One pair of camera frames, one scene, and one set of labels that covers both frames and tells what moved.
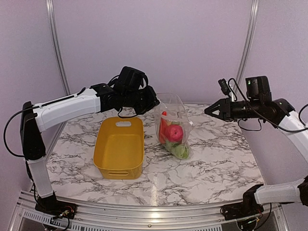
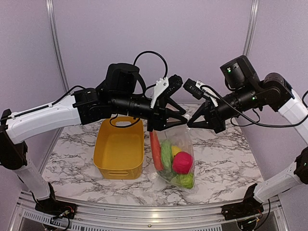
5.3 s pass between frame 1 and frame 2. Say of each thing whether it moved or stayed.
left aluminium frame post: stayed
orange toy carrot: moved
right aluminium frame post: stayed
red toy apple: moved
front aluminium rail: stayed
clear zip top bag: moved
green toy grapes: moved
